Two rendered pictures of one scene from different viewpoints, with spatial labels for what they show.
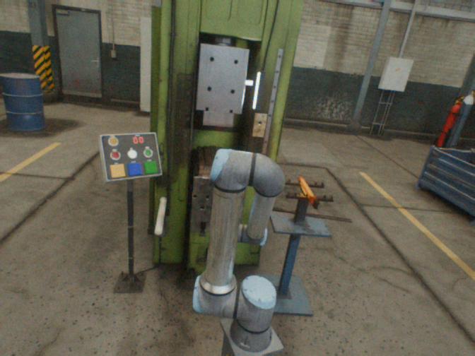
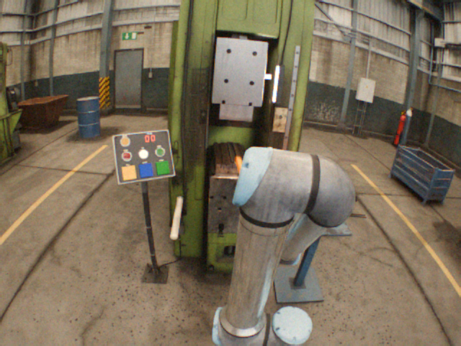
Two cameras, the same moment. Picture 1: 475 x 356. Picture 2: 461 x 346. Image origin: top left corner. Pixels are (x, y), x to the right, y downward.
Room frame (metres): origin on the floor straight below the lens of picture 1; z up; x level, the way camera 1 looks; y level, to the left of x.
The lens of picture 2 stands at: (0.58, 0.07, 1.59)
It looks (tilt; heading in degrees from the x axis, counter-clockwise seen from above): 25 degrees down; 3
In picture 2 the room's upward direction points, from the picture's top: 5 degrees clockwise
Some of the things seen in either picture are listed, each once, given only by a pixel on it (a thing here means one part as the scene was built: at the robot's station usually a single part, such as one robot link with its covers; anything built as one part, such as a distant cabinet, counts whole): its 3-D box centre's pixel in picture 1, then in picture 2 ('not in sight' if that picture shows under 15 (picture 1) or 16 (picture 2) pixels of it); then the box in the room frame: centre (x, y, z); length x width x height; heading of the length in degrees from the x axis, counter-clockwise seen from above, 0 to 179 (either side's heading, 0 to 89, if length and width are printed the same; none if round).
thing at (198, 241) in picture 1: (210, 236); (227, 233); (2.27, 0.13, 0.23); 0.55 x 0.37 x 0.47; 10
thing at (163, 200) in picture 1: (161, 215); (176, 216); (1.89, 0.47, 0.62); 0.44 x 0.05 x 0.05; 10
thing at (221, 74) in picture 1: (225, 78); (242, 71); (2.25, 0.14, 1.56); 0.42 x 0.39 x 0.40; 10
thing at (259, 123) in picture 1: (259, 125); (279, 120); (2.22, -0.14, 1.27); 0.09 x 0.02 x 0.17; 100
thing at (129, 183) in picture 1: (130, 222); (148, 223); (1.86, 0.68, 0.54); 0.04 x 0.04 x 1.08; 10
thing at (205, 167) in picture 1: (211, 159); (228, 156); (2.25, 0.18, 0.96); 0.42 x 0.20 x 0.09; 10
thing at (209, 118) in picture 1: (215, 112); (233, 107); (2.25, 0.18, 1.32); 0.42 x 0.20 x 0.10; 10
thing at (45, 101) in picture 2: not in sight; (38, 113); (5.78, 6.33, 0.42); 1.89 x 1.20 x 0.85; 95
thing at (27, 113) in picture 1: (24, 102); (88, 116); (5.31, 3.78, 0.44); 0.59 x 0.59 x 0.88
